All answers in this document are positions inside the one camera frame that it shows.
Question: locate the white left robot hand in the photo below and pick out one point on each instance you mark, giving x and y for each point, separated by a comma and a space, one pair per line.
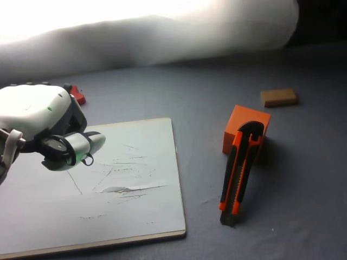
32, 108

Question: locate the orange black utility knife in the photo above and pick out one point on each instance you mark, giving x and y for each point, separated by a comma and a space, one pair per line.
238, 173

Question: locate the red wooden star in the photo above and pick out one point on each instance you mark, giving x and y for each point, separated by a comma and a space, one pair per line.
78, 96

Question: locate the white paper pad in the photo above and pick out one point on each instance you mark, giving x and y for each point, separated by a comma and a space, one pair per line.
114, 195

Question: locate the white backdrop cloth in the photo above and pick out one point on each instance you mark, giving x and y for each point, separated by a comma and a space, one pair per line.
162, 40

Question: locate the orange cube block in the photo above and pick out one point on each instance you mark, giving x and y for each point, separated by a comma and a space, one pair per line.
244, 116

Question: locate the tan wooden block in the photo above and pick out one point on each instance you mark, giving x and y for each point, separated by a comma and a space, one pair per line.
279, 97

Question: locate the grey table cloth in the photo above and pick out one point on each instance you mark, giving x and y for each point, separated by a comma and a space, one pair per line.
284, 203

